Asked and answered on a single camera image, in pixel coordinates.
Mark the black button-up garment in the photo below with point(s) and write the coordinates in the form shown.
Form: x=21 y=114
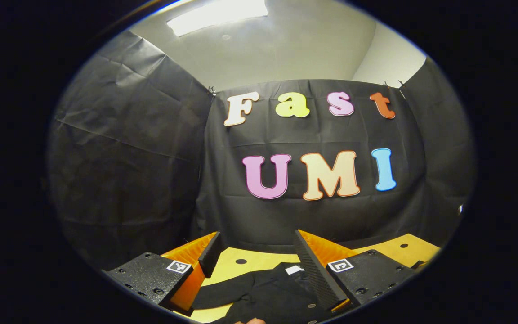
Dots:
x=268 y=297

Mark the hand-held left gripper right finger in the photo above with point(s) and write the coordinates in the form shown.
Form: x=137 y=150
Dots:
x=313 y=265

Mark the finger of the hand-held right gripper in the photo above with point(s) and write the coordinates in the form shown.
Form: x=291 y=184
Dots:
x=421 y=264

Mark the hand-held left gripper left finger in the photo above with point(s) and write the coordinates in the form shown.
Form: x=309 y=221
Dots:
x=212 y=252

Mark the black backdrop cloth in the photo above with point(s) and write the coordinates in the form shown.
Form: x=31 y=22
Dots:
x=308 y=135

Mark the rectangular ceiling light panel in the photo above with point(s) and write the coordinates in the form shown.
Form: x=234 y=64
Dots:
x=216 y=15

